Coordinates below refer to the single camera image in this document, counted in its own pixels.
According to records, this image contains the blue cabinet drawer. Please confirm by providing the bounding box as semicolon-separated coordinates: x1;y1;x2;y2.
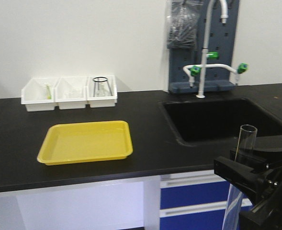
160;181;229;209
159;205;253;230

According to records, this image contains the yellow plastic tray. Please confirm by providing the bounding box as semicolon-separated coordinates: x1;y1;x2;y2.
37;121;133;165

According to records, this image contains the white right storage bin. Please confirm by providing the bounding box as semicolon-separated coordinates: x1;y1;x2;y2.
87;75;117;108

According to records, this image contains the grey pegboard drying rack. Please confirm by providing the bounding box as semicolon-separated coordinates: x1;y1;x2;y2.
168;0;239;93

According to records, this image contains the black wire tripod stand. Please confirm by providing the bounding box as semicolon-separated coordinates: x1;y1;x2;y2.
93;77;113;97

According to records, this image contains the clear glass test tube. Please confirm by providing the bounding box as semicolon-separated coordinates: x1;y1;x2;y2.
235;125;258;162

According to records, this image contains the blue lower cabinet drawer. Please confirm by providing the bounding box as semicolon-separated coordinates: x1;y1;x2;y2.
159;205;253;230

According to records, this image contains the black lab sink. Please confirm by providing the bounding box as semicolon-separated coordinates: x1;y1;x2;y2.
160;98;282;147

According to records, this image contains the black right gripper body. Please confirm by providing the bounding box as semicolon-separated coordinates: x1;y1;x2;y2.
240;160;282;230

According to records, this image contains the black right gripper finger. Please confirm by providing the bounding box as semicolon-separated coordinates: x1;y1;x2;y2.
229;149;274;172
214;156;260;199

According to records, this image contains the white middle storage bin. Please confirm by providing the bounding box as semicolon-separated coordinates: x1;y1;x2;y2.
55;76;87;110

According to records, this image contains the white left storage bin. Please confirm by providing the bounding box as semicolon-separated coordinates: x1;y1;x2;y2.
21;78;59;112

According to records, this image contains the blue white striped cloth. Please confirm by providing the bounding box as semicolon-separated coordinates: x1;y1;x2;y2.
222;184;243;230

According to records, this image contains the white storage bin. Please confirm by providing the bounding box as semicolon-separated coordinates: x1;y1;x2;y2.
55;76;87;110
21;78;59;112
87;75;117;108

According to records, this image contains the clear bag of pegs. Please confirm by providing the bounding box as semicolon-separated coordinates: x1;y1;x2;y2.
166;0;203;50

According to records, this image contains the white lab faucet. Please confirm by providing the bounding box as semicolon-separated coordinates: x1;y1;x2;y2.
183;0;248;99

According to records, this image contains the green stick in bin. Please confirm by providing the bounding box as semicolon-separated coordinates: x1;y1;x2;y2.
45;83;52;100

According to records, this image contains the blue upper cabinet drawer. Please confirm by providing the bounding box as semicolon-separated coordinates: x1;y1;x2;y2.
160;181;229;209

